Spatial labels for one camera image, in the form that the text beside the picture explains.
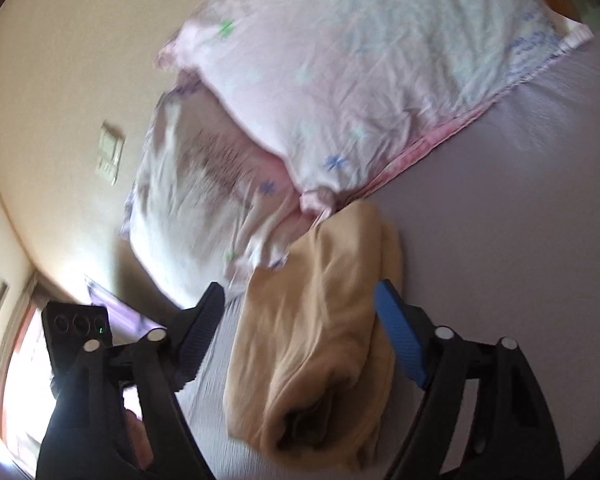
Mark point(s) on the purple bed sheet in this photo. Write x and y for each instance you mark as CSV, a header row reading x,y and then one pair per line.
x,y
505,210

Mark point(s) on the white floral pillow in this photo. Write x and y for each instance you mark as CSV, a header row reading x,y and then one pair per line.
x,y
180,210

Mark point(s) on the beige wall switch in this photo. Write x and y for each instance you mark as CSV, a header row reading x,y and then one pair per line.
x,y
110,152

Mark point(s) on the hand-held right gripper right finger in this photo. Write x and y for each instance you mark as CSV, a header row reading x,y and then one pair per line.
x,y
399,330

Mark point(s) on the tan garment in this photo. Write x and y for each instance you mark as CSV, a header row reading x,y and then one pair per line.
x,y
320,310

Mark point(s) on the pink floral pillow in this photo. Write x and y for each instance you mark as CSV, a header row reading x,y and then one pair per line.
x,y
355,60

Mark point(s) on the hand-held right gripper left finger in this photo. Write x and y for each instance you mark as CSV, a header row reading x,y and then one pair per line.
x,y
200,332

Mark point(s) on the bright window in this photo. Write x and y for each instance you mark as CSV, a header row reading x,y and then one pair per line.
x,y
20,410

